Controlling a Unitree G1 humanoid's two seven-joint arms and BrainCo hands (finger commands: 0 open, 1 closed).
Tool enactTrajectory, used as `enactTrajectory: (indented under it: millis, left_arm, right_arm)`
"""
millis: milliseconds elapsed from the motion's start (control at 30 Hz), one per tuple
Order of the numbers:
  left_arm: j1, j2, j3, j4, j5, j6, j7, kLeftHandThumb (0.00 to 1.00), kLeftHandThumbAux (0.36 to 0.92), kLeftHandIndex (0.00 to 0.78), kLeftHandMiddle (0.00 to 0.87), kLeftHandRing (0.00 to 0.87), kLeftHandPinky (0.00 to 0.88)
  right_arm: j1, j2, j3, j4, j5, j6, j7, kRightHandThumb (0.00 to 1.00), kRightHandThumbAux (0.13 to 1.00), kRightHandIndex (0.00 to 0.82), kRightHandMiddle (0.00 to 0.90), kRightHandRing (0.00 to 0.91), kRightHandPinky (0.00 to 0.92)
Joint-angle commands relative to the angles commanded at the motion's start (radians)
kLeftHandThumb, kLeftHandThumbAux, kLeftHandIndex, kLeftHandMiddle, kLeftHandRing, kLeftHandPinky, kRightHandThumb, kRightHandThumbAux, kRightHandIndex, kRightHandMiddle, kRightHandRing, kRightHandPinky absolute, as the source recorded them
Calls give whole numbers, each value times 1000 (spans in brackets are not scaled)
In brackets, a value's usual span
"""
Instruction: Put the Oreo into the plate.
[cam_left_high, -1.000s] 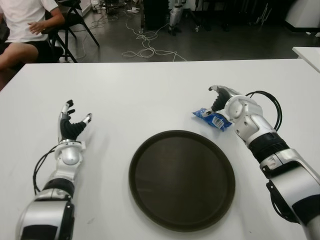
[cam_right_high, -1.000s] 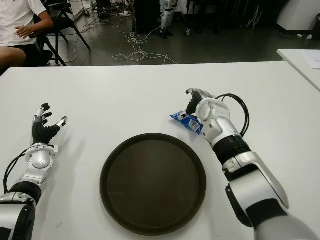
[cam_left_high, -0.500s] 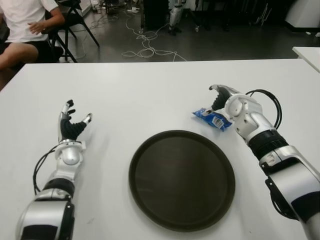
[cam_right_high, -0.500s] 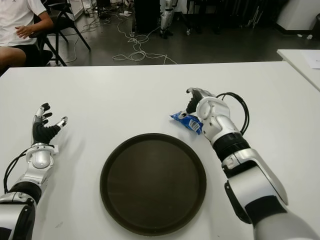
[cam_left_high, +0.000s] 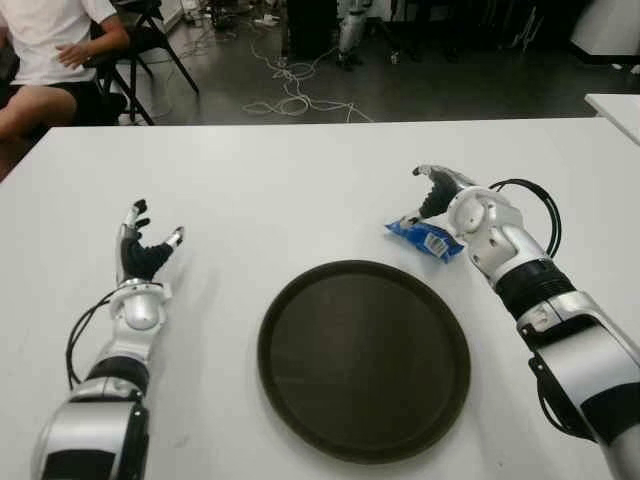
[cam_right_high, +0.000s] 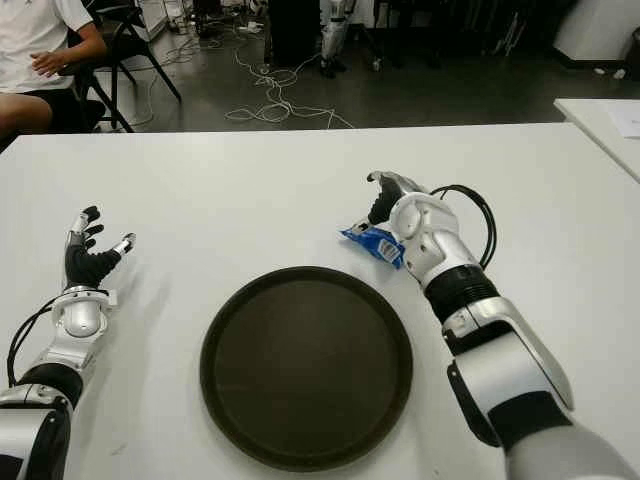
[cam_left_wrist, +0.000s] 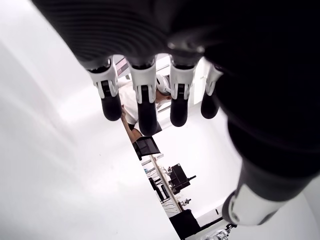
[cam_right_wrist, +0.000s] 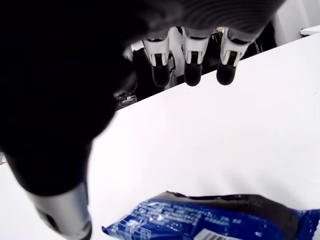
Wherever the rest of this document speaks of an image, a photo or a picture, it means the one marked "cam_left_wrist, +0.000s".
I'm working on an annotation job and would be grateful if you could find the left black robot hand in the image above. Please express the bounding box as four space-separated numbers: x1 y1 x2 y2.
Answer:
31 0 320 226

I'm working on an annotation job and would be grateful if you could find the white VR headset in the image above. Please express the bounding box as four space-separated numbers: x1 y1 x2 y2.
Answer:
156 74 173 96

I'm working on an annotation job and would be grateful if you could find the seated person in white shirt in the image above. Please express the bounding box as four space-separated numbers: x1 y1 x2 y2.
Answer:
117 74 173 141

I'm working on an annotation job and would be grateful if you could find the black folding chair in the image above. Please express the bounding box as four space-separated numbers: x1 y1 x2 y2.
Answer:
132 136 161 161

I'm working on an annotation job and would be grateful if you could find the black machine on bench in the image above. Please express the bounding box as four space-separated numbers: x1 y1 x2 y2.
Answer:
168 163 197 194

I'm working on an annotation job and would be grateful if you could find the wood-edged workbench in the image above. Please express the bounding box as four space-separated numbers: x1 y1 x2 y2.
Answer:
143 154 183 215

